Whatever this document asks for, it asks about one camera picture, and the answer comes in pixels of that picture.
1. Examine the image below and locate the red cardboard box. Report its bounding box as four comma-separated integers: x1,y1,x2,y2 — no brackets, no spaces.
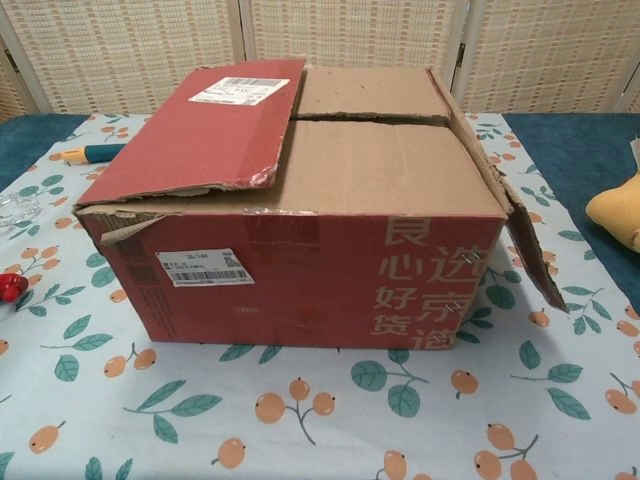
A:
74,56,570,352

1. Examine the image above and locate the floral fruit print tablecloth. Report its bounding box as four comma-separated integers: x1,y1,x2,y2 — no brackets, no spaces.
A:
0,112,640,480

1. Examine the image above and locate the woven folding screen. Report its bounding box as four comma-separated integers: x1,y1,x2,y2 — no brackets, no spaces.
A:
0,0,640,124

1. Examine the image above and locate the yellow plush toy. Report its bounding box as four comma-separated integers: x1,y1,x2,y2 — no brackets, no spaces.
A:
585,169,640,249

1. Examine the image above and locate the clear glass dish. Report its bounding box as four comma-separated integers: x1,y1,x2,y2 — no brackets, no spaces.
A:
0,192,42,231

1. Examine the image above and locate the black device with red cap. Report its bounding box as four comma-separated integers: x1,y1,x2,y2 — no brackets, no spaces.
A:
0,273,29,303

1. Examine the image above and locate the teal handled lint roller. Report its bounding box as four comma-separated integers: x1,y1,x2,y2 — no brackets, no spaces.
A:
61,142,127,165

